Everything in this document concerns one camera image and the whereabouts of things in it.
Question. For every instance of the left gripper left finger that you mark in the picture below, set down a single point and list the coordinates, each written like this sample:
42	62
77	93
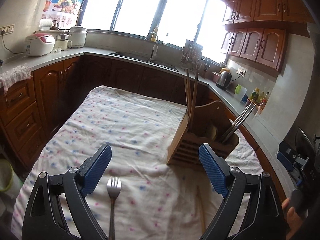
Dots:
44	217

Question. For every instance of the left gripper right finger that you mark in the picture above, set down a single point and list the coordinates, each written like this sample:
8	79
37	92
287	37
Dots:
263	219

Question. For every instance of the metal chopstick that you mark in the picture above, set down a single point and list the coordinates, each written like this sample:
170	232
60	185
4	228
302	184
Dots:
241	122
237	122

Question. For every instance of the kitchen faucet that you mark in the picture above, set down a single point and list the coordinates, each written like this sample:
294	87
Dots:
155	46

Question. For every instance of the person right hand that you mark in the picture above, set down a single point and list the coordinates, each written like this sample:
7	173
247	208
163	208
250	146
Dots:
292	218

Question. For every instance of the metal chopstick in holder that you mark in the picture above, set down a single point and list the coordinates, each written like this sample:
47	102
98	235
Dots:
241	122

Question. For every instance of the silver fork left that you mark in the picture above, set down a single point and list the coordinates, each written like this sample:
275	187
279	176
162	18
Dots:
113	188

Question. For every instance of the green lid container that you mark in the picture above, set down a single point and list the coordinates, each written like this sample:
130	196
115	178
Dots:
237	91

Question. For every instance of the wooden utensil holder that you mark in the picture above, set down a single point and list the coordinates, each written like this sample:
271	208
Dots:
206	124

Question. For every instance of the white floral tablecloth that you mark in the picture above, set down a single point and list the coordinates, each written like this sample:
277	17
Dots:
157	201

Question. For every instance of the stainless electric kettle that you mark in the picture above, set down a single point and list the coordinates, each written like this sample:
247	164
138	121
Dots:
224	78

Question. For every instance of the pink cloth on counter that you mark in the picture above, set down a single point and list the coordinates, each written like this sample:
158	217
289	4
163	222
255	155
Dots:
15	75

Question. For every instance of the upper wooden cabinets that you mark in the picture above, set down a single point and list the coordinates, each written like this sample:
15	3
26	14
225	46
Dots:
257	30

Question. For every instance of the dish drying rack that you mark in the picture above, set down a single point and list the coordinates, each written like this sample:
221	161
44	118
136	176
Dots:
192	54

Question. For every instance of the white pink rice cooker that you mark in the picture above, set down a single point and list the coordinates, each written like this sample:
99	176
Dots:
38	44

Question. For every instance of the white cooker pot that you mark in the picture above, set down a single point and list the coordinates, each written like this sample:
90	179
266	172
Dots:
77	35

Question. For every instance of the tropical fruit poster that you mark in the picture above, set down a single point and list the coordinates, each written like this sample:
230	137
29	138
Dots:
64	12

